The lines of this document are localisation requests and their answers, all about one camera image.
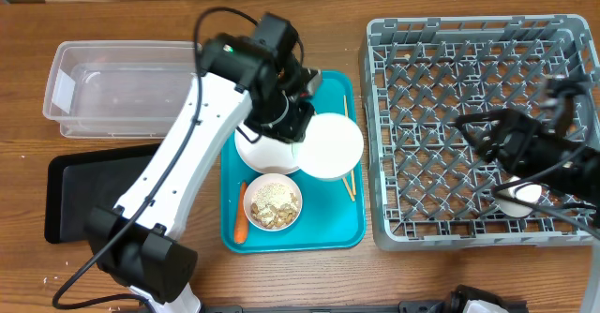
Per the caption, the orange carrot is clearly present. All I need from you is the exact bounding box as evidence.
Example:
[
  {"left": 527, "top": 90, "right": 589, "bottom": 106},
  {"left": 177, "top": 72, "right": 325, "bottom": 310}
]
[{"left": 233, "top": 181, "right": 248, "bottom": 245}]

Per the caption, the pale green cup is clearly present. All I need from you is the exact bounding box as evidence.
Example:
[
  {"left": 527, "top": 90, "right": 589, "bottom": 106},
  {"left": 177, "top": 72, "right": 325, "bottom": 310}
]
[{"left": 494, "top": 183, "right": 542, "bottom": 218}]

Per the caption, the grey dishwasher rack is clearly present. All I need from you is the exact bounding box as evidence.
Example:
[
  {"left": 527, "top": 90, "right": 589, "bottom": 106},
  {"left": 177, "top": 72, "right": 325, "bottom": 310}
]
[{"left": 359, "top": 14, "right": 599, "bottom": 251}]

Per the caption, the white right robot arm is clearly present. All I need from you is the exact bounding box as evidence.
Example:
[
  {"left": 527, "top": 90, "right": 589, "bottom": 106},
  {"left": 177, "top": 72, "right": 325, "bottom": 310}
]
[{"left": 455, "top": 109, "right": 599, "bottom": 239}]

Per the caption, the teal plastic tray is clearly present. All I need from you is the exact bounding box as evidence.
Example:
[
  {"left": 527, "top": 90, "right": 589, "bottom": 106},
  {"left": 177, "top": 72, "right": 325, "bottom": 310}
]
[{"left": 220, "top": 70, "right": 366, "bottom": 253}]

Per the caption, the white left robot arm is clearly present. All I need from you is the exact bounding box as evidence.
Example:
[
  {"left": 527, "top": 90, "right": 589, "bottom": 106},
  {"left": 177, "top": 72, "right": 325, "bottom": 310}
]
[{"left": 83, "top": 13, "right": 321, "bottom": 312}]

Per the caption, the clear plastic bin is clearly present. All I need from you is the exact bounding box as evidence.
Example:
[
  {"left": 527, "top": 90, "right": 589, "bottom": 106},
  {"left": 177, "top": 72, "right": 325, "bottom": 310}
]
[{"left": 42, "top": 40, "right": 196, "bottom": 139}]

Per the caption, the large white plate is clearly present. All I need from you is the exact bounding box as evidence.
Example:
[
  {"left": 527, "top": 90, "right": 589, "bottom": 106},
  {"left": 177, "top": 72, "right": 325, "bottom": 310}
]
[{"left": 233, "top": 124, "right": 299, "bottom": 174}]

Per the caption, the black tray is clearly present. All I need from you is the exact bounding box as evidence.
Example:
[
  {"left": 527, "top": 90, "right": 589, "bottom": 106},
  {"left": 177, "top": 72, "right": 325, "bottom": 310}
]
[{"left": 44, "top": 143, "right": 158, "bottom": 244}]

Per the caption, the white bowl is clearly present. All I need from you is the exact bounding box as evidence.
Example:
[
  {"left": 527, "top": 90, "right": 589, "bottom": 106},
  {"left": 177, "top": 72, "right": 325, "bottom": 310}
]
[{"left": 292, "top": 112, "right": 364, "bottom": 181}]

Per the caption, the wooden chopstick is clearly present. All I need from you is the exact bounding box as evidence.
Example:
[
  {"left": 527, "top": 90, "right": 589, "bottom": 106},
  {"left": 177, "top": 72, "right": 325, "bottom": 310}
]
[
  {"left": 341, "top": 171, "right": 356, "bottom": 202},
  {"left": 341, "top": 94, "right": 357, "bottom": 197}
]

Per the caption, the pink bowl with food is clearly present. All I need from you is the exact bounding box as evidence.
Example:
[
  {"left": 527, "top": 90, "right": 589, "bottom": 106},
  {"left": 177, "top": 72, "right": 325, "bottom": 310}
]
[{"left": 243, "top": 173, "right": 303, "bottom": 231}]

